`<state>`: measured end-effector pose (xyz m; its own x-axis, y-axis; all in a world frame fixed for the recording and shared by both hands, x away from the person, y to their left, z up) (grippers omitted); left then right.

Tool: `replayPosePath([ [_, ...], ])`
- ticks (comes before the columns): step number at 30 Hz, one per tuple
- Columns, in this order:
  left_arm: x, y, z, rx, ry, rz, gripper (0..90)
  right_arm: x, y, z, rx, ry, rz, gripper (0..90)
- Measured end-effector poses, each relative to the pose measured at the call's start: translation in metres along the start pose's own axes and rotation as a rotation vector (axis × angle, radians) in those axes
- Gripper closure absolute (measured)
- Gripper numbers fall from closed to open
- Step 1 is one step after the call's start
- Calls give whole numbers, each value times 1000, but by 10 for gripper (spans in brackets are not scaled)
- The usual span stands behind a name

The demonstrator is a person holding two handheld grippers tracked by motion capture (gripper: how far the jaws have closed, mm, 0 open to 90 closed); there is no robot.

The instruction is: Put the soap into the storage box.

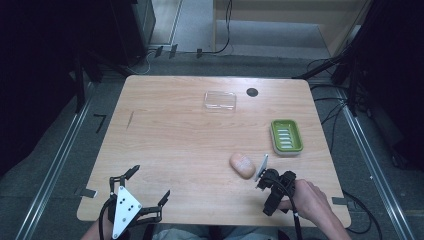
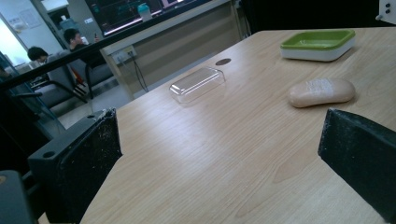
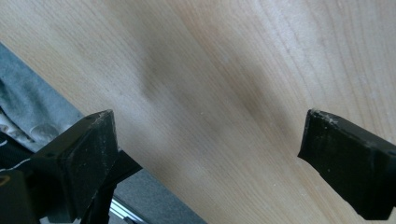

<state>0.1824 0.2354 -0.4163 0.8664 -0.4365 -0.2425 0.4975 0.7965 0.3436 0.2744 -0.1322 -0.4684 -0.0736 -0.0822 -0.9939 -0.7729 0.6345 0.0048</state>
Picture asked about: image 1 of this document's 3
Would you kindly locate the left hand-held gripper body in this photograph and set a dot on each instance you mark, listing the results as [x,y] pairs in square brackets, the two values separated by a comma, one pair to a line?
[125,206]

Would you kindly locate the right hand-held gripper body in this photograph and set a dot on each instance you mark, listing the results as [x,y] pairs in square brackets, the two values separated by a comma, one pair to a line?
[278,188]

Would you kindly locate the pink soap bar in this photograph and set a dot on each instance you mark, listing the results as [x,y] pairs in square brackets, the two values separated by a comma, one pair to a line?
[242,165]

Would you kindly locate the green soap dish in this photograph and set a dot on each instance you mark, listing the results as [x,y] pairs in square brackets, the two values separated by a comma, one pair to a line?
[286,137]

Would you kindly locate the person's left hand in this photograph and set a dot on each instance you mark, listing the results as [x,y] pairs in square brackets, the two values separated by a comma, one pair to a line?
[107,227]

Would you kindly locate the person's right hand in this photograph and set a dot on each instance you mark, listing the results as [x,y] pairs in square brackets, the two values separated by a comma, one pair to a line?
[310,200]

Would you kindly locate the black table grommet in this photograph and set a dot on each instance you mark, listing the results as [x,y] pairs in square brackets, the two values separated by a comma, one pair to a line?
[252,92]

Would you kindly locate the clear plastic lid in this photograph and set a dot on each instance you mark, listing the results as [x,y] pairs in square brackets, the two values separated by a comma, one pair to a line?
[220,100]

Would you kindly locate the black stand leg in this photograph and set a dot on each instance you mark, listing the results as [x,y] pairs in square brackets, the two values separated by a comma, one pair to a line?
[321,66]

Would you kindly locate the black cabinet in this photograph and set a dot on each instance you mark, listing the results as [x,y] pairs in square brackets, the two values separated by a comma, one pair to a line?
[133,30]

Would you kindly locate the metal floor rail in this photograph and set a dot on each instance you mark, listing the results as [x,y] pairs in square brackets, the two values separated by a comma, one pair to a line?
[373,166]
[53,166]

